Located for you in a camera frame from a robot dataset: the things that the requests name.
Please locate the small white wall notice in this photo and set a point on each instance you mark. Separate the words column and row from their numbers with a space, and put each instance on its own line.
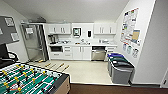
column 135, row 52

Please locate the stainless steel dishwasher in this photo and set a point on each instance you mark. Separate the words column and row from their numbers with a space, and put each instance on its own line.
column 98, row 54

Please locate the blue lid waste bin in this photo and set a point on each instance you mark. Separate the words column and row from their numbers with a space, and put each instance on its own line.
column 116, row 55

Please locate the white under-sink cabinet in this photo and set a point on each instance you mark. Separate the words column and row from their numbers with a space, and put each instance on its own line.
column 81, row 53

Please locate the small green wall notice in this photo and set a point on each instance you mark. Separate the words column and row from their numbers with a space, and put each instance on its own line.
column 129, row 50

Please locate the steel refrigerator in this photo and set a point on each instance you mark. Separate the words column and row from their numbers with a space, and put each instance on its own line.
column 33, row 41

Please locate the green lid waste bin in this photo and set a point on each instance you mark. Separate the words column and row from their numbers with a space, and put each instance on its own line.
column 122, row 71

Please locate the foosball table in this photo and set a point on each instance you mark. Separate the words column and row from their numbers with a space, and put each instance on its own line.
column 30, row 81

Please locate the black built-in microwave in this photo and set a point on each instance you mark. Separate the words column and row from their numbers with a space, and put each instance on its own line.
column 56, row 49

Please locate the small blue wall notice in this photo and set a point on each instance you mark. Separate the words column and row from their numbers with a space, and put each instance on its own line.
column 124, row 47

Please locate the white room door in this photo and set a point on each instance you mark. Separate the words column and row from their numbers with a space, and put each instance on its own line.
column 164, row 80

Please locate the large wall poster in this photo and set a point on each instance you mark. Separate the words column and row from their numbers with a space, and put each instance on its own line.
column 130, row 26

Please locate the white drawer cabinet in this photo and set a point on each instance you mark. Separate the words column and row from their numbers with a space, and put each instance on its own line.
column 66, row 52
column 110, row 50

